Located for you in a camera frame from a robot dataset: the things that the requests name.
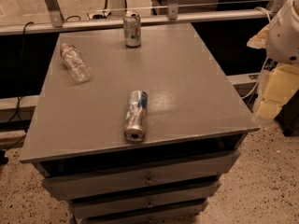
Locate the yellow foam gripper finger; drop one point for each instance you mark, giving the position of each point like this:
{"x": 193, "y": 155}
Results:
{"x": 258, "y": 41}
{"x": 282, "y": 85}

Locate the clear plastic water bottle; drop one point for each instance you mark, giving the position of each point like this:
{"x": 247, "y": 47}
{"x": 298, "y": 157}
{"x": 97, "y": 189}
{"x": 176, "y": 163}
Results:
{"x": 78, "y": 68}

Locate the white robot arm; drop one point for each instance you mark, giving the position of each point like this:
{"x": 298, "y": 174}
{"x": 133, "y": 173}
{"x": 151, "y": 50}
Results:
{"x": 280, "y": 39}

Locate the lying silver blue can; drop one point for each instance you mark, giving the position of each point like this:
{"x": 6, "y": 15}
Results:
{"x": 135, "y": 120}

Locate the top grey drawer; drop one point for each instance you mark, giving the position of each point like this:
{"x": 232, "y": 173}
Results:
{"x": 71, "y": 187}

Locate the grey drawer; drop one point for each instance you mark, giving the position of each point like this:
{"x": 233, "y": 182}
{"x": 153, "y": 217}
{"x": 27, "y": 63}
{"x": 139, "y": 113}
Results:
{"x": 145, "y": 198}
{"x": 147, "y": 216}
{"x": 71, "y": 187}

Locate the middle grey drawer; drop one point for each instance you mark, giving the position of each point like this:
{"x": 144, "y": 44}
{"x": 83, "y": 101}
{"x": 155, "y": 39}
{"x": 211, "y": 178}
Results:
{"x": 145, "y": 198}

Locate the bottom grey drawer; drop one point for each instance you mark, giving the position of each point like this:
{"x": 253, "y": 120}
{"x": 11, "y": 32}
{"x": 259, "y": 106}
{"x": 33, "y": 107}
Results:
{"x": 147, "y": 216}

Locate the metal railing frame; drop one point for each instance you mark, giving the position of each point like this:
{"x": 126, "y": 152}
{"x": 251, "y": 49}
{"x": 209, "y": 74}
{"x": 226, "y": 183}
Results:
{"x": 63, "y": 16}

